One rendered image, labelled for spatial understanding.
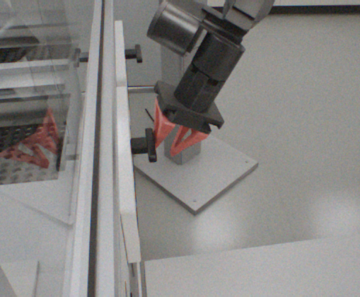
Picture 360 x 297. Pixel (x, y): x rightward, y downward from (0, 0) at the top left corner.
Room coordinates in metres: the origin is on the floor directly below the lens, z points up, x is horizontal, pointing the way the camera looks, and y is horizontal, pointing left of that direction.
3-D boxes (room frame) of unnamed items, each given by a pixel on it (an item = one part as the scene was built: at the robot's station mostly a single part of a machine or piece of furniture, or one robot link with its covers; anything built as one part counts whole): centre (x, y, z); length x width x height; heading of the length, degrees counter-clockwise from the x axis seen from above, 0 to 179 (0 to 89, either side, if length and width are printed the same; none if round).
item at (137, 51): (0.75, 0.10, 0.91); 0.07 x 0.04 x 0.01; 8
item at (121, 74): (0.74, 0.13, 0.87); 0.29 x 0.02 x 0.11; 8
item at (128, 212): (0.43, 0.08, 0.87); 0.29 x 0.02 x 0.11; 8
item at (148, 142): (0.43, 0.06, 0.91); 0.07 x 0.04 x 0.01; 8
